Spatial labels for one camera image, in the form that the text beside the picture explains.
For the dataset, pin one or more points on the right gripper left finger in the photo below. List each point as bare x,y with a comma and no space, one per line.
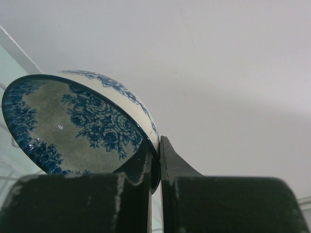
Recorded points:
118,202

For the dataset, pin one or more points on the clear plastic dish rack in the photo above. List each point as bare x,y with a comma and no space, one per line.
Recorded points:
15,164

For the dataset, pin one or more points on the blue floral white bowl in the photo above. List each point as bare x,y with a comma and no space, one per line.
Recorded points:
79,122

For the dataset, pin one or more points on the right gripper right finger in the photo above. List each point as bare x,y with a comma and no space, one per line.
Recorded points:
194,203

